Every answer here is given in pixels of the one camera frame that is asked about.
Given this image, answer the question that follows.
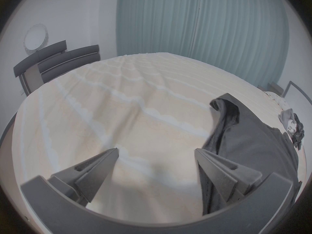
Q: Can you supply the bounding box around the white printed pillow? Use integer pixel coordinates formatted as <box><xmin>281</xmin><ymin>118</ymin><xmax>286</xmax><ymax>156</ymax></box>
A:
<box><xmin>265</xmin><ymin>91</ymin><xmax>289</xmax><ymax>110</ymax></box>

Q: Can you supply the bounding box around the grey bedside table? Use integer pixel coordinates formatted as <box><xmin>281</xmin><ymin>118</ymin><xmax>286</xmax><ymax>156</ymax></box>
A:
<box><xmin>258</xmin><ymin>82</ymin><xmax>284</xmax><ymax>98</ymax></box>

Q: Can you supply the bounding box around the round white mirror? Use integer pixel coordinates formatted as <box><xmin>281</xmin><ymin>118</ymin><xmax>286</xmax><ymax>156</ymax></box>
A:
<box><xmin>24</xmin><ymin>24</ymin><xmax>48</xmax><ymax>53</ymax></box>

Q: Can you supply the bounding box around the pile of clothes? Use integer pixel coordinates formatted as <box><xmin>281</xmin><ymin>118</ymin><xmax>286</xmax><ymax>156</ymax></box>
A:
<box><xmin>278</xmin><ymin>108</ymin><xmax>305</xmax><ymax>149</ymax></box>

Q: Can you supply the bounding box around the black chest of drawers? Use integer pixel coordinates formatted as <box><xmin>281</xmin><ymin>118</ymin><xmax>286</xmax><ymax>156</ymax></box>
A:
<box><xmin>13</xmin><ymin>40</ymin><xmax>101</xmax><ymax>97</ymax></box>

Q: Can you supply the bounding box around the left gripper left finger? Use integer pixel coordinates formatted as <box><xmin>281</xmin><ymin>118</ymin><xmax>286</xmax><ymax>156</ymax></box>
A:
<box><xmin>49</xmin><ymin>148</ymin><xmax>119</xmax><ymax>203</ymax></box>

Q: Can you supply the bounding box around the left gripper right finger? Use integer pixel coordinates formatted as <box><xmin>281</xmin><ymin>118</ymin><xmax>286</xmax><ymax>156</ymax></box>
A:
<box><xmin>195</xmin><ymin>148</ymin><xmax>262</xmax><ymax>202</ymax></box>

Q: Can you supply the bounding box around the blue-green curtain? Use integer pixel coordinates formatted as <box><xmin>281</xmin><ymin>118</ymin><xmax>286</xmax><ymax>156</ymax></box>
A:
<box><xmin>117</xmin><ymin>0</ymin><xmax>290</xmax><ymax>88</ymax></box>

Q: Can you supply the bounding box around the black T-shirt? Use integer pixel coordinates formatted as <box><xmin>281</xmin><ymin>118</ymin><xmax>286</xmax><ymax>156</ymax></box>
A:
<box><xmin>202</xmin><ymin>93</ymin><xmax>303</xmax><ymax>215</ymax></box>

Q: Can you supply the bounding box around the bed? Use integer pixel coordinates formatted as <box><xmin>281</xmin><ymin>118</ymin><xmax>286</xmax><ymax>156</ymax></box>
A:
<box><xmin>0</xmin><ymin>51</ymin><xmax>312</xmax><ymax>219</ymax></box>

